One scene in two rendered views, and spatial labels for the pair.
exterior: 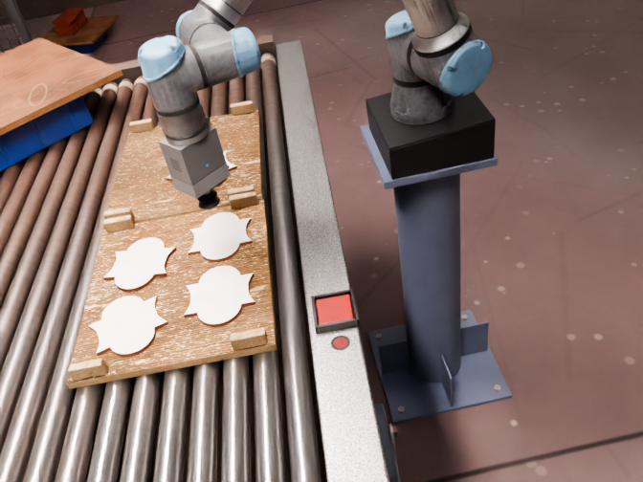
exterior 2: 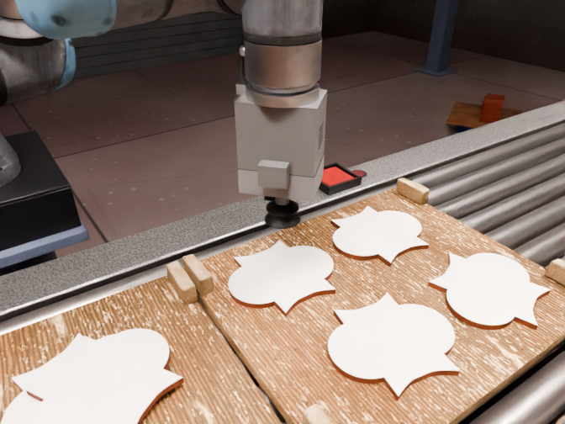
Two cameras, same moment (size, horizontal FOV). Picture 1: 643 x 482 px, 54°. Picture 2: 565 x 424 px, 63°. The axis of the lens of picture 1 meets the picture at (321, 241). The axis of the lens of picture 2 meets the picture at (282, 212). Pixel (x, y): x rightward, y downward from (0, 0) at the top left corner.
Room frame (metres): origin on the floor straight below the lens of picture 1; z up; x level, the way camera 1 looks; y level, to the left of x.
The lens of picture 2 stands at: (1.25, 0.58, 1.32)
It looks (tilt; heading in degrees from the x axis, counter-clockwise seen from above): 32 degrees down; 236
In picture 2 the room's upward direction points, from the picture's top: straight up
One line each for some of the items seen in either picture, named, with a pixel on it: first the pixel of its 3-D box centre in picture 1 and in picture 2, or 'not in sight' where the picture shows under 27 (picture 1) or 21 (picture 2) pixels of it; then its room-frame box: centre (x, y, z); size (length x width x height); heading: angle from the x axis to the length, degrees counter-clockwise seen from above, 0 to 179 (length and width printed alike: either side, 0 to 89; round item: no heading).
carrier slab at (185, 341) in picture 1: (179, 282); (382, 288); (0.89, 0.28, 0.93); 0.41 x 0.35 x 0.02; 0
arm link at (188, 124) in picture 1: (183, 117); (279, 61); (1.00, 0.19, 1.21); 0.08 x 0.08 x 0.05
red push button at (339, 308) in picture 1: (335, 311); (332, 178); (0.75, 0.00, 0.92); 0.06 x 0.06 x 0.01; 89
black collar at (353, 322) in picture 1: (335, 311); (332, 177); (0.75, 0.00, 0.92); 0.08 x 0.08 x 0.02; 89
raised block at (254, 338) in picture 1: (249, 339); (412, 190); (0.70, 0.15, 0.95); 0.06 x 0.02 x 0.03; 90
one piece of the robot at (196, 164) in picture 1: (191, 153); (277, 140); (1.00, 0.20, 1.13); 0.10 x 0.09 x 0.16; 43
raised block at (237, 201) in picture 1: (243, 200); (197, 273); (1.09, 0.14, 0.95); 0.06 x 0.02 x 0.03; 90
